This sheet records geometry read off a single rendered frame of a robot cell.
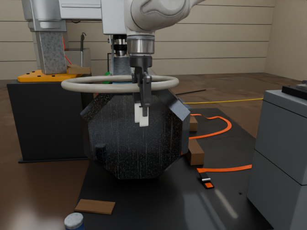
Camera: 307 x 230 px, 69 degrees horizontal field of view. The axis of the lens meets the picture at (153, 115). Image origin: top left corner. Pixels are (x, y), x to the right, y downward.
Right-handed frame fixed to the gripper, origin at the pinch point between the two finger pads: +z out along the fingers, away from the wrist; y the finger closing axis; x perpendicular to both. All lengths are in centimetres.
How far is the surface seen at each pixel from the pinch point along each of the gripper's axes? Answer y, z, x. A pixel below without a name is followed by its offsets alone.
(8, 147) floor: 192, 73, 80
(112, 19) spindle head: 75, -42, -9
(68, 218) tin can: 45, 68, 27
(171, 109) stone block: 62, 15, -45
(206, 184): 54, 75, -73
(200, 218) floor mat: 28, 79, -50
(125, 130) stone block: 74, 30, -15
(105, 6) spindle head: 75, -50, -5
